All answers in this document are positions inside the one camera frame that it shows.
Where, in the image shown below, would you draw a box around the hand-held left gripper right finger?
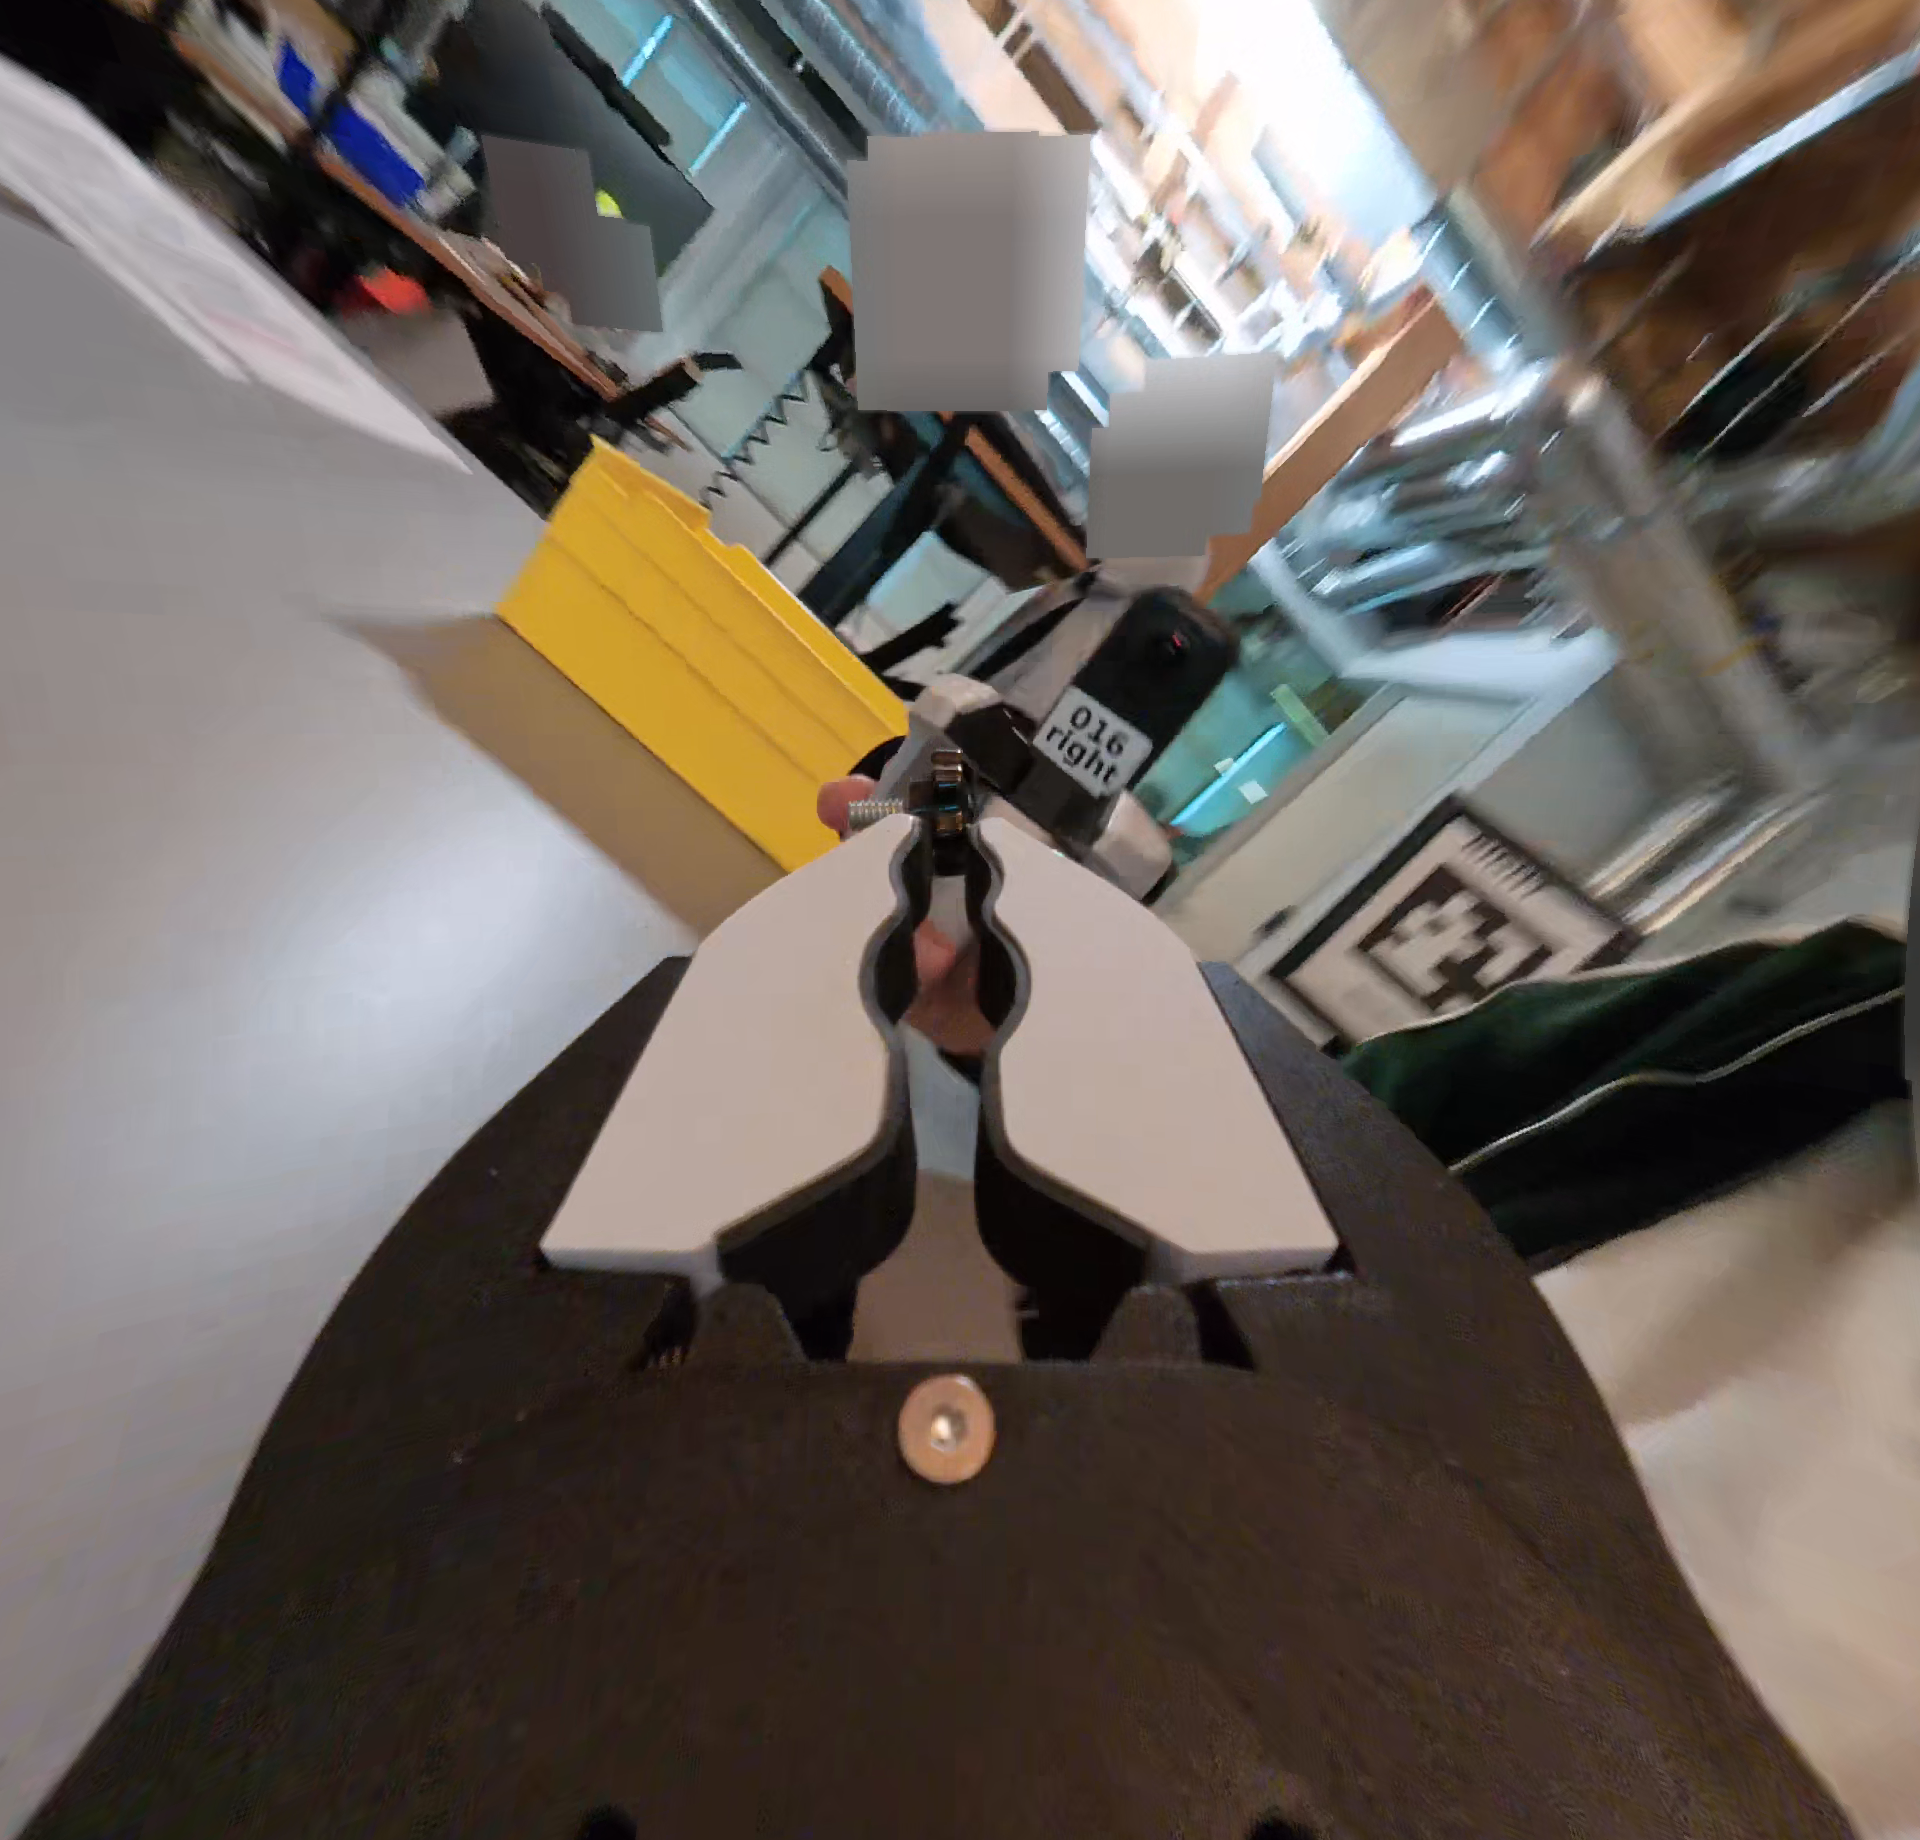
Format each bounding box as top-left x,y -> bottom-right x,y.
973,819 -> 1341,1284

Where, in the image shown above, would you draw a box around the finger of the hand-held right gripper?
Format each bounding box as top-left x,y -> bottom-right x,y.
1053,804 -> 1174,906
876,674 -> 1003,810

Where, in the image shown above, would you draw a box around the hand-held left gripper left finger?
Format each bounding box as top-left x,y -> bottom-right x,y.
540,819 -> 919,1278

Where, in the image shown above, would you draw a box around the black star knob screw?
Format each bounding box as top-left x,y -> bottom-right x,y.
848,747 -> 983,871

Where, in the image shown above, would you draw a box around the yellow plastic bin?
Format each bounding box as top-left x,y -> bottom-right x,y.
494,438 -> 910,870

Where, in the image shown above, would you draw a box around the person's right hand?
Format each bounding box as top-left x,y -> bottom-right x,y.
816,772 -> 1003,1055

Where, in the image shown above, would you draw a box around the raised standing desk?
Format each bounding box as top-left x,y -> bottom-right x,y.
816,265 -> 1092,582

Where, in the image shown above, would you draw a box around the wooden beam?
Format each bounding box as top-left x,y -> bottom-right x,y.
1201,287 -> 1463,595

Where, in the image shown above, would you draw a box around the framed marker poster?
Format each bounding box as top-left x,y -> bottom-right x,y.
1273,804 -> 1639,1039

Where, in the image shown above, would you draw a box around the dark green jacket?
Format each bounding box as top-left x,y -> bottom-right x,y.
1341,925 -> 1906,1257

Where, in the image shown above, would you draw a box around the black monitor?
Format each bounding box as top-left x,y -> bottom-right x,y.
426,0 -> 712,295

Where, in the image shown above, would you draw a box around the cream trousers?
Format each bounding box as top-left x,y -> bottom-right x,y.
1529,1133 -> 1920,1840

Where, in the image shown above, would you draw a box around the blue plastic bin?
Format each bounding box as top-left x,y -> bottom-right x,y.
276,37 -> 432,209

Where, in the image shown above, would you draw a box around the printed paper sheet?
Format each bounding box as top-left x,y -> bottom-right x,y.
0,56 -> 473,475

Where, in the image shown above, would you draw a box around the coiled cable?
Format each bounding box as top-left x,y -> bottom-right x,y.
705,379 -> 820,499

